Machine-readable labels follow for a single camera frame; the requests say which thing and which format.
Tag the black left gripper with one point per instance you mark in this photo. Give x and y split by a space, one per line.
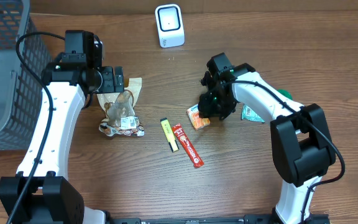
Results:
117 80

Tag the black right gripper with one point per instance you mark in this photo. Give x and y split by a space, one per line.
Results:
206 106

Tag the teal wet wipes pack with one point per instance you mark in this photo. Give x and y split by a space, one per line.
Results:
250 115

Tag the orange Kleenex tissue pack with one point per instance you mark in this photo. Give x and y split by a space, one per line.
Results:
195 119

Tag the brown cookie snack bag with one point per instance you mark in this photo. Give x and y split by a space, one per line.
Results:
121 119

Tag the yellow black marker pen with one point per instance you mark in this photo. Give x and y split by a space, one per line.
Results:
169 134

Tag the green lid glass jar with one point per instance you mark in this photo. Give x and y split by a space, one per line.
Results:
286 94

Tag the red snack bar wrapper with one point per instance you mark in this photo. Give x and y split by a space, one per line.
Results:
187 145

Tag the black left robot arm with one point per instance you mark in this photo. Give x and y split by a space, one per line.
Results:
40 191

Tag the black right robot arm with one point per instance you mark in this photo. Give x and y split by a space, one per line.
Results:
302 150

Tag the white barcode scanner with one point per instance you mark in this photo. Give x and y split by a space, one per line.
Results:
169 25

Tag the grey plastic mesh basket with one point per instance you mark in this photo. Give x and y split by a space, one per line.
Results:
20 94

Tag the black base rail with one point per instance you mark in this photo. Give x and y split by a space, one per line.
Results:
197 221

